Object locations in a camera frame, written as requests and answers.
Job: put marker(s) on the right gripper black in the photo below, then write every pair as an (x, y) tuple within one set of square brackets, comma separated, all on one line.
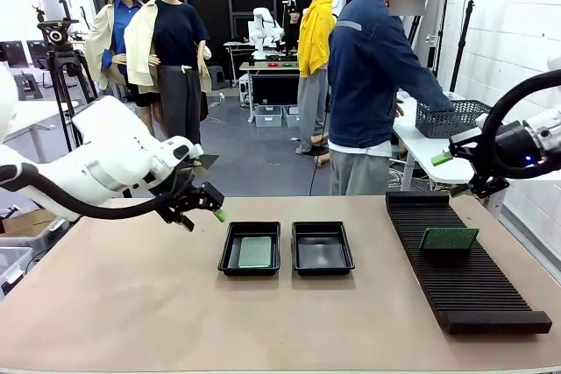
[(510, 139)]

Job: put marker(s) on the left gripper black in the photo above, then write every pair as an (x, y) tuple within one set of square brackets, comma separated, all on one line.
[(188, 199)]

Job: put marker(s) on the black ESD tray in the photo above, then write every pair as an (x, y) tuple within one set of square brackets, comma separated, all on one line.
[(230, 234), (322, 251)]

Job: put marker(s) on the green circuit board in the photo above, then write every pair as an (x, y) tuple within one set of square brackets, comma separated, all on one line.
[(449, 239), (255, 252)]

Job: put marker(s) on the small white robot arm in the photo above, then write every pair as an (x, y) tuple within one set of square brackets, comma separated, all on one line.
[(259, 28)]

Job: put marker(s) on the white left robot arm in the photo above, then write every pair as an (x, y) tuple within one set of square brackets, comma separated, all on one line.
[(109, 142)]

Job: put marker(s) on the person's right forearm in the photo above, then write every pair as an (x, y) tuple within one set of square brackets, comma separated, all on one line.
[(431, 89)]

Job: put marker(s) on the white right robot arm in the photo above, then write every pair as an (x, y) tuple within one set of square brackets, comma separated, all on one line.
[(548, 129)]

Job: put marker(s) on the person's left hand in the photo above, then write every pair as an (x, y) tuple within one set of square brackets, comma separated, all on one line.
[(398, 109)]

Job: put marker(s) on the grey mesh basket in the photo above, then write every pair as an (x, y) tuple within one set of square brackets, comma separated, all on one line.
[(438, 122)]

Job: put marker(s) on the black slotted board rack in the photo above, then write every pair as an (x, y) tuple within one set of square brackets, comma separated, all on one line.
[(473, 286)]

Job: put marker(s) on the clear storage bin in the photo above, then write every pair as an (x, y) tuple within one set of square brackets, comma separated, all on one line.
[(291, 115), (268, 115)]

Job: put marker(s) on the person in blue jacket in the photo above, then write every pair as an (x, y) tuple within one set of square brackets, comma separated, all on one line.
[(364, 85)]

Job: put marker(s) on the thin black light stand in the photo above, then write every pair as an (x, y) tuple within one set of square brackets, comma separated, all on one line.
[(464, 41)]

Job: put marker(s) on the black step stool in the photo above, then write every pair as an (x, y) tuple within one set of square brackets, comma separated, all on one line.
[(27, 85), (216, 76)]

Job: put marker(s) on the clear plastic crate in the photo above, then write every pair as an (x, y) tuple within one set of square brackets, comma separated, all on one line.
[(13, 264), (48, 234)]

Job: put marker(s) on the tall black light stand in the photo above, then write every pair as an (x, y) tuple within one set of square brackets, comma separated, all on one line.
[(442, 19)]

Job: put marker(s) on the white work table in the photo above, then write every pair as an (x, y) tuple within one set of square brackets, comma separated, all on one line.
[(267, 66)]

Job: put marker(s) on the brown cardboard box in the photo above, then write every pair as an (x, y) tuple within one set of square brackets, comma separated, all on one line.
[(30, 220)]

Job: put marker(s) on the mannequin with cream jacket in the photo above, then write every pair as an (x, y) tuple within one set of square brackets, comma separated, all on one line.
[(175, 32)]

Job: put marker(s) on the white desk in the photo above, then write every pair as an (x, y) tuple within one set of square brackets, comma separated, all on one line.
[(35, 113)]

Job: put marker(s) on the mannequin with yellow jacket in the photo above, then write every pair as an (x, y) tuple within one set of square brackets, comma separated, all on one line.
[(313, 37)]

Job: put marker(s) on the mannequin with black hat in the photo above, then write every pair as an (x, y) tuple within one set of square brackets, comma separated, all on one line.
[(120, 28)]

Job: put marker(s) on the seated person in black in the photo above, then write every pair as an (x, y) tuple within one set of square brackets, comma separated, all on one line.
[(293, 26)]

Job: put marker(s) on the black camera tripod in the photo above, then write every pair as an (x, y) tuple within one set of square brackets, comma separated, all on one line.
[(57, 34)]

